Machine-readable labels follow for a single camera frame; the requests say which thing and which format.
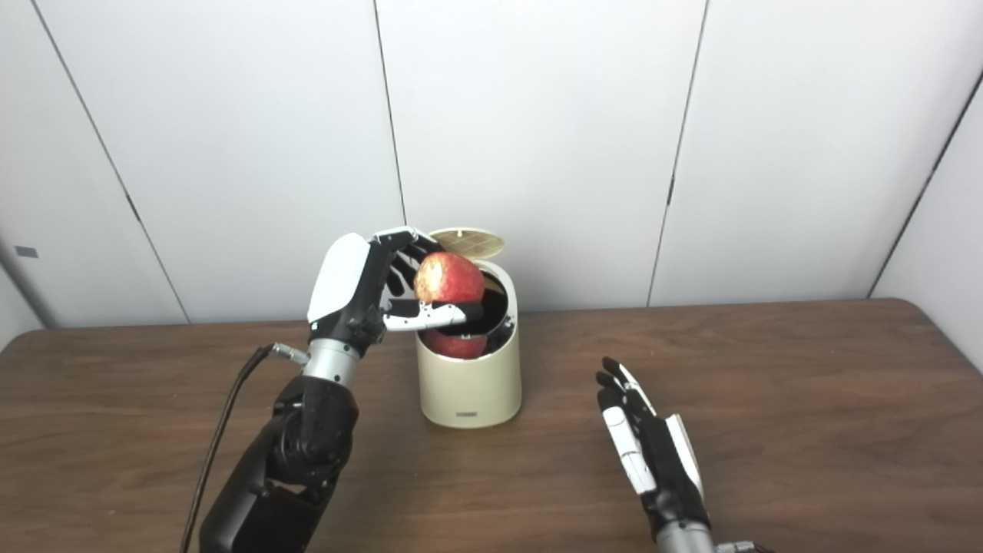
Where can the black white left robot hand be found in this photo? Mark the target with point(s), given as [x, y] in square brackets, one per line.
[342, 284]

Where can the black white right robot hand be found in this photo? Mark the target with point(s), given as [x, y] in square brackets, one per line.
[660, 468]

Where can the red apple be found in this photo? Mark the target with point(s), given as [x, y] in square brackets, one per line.
[451, 278]

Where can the cream-colored round bin lid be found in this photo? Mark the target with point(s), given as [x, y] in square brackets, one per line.
[472, 242]

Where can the cream-colored bin body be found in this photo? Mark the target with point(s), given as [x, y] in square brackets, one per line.
[470, 384]

